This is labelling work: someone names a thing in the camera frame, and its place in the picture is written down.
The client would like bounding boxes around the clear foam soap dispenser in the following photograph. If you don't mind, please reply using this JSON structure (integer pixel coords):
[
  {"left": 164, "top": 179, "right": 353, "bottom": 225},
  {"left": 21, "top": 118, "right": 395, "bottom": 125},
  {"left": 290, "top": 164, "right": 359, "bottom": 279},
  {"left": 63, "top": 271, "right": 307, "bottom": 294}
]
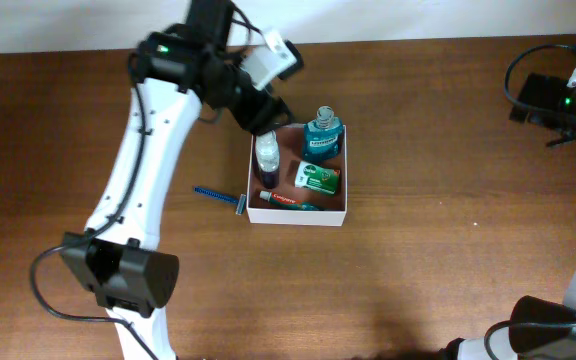
[{"left": 255, "top": 131, "right": 280, "bottom": 189}]

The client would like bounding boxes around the green white soap bar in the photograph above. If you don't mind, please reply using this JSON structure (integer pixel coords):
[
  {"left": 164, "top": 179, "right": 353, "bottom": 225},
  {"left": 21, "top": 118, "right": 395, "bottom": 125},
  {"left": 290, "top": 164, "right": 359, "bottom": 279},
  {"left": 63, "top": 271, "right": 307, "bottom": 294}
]
[{"left": 294, "top": 161, "right": 341, "bottom": 195}]

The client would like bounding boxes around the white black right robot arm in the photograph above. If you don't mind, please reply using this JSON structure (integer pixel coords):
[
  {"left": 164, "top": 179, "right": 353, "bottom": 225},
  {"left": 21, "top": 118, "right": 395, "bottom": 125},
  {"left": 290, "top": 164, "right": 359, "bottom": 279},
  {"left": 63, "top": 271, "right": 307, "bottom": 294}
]
[{"left": 438, "top": 45, "right": 576, "bottom": 360}]

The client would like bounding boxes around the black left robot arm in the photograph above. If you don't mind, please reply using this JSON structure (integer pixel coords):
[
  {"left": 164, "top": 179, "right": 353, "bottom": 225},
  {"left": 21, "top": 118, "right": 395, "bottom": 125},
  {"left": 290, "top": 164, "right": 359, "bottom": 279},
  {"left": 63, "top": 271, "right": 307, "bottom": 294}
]
[{"left": 60, "top": 1, "right": 303, "bottom": 359}]

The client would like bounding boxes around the white cardboard box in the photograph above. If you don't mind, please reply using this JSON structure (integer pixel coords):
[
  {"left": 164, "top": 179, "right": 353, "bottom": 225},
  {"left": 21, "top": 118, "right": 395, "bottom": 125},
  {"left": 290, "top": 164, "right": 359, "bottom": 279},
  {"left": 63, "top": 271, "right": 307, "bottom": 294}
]
[{"left": 246, "top": 124, "right": 348, "bottom": 226}]

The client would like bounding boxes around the toothpaste tube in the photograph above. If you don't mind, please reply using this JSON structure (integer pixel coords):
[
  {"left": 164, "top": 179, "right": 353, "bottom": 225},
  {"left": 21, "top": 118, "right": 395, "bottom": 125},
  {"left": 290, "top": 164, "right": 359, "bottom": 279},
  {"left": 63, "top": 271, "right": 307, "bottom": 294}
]
[{"left": 259, "top": 191, "right": 323, "bottom": 211}]

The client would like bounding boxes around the blue disposable razor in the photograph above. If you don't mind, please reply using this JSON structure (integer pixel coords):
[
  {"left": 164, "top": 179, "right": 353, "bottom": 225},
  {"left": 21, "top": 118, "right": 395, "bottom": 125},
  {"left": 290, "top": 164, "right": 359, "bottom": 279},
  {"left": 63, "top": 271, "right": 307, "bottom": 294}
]
[{"left": 193, "top": 186, "right": 247, "bottom": 215}]

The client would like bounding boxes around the teal mouthwash bottle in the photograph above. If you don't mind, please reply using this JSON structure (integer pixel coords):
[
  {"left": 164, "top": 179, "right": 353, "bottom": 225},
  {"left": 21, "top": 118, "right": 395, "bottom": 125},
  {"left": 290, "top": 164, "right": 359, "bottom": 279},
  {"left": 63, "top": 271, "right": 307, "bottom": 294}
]
[{"left": 302, "top": 106, "right": 343, "bottom": 164}]

